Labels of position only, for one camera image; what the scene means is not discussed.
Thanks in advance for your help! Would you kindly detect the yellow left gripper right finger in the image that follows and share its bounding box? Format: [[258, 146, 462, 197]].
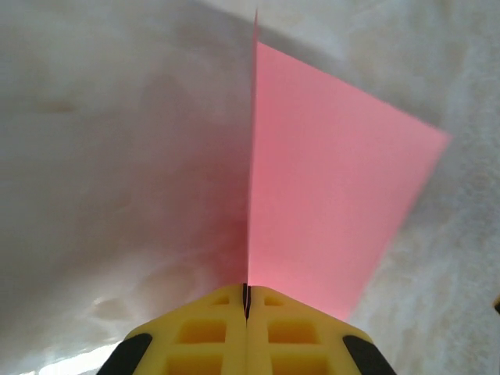
[[246, 284, 398, 375]]

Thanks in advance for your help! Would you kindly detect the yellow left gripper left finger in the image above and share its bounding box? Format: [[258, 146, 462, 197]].
[[97, 284, 249, 375]]

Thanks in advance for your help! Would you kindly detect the pink square paper sheet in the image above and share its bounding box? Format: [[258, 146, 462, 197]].
[[245, 7, 454, 321]]

